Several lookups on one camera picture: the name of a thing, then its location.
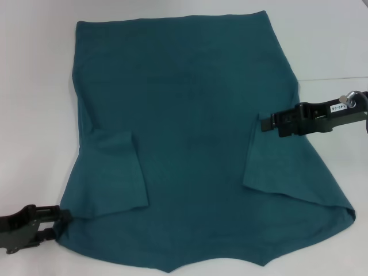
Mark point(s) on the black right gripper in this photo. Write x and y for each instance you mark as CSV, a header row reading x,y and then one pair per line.
x,y
325,120

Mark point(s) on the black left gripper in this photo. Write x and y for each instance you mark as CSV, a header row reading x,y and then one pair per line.
x,y
17,230

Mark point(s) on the teal blue shirt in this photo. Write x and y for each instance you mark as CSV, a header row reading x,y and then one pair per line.
x,y
195,129

